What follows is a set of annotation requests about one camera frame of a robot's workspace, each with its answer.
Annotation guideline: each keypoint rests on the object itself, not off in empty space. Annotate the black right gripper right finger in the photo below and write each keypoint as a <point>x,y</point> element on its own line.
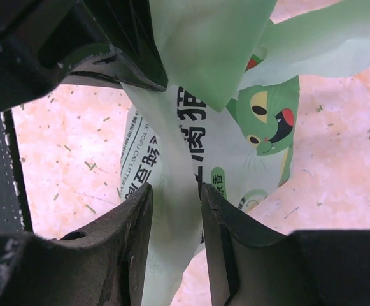
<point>251,264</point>

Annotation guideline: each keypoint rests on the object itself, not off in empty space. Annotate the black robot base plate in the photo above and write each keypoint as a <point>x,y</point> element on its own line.
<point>15,215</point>

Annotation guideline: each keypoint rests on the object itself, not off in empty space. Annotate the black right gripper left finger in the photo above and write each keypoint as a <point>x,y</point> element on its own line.
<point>102,263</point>

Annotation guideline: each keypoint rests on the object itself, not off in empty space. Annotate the green cat litter bag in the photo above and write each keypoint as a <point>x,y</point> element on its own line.
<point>274,115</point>

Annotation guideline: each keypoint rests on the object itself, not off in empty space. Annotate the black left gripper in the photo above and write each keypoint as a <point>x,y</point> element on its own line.
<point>46,43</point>

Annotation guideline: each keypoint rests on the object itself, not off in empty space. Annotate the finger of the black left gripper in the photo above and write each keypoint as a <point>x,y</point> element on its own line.
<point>125,24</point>

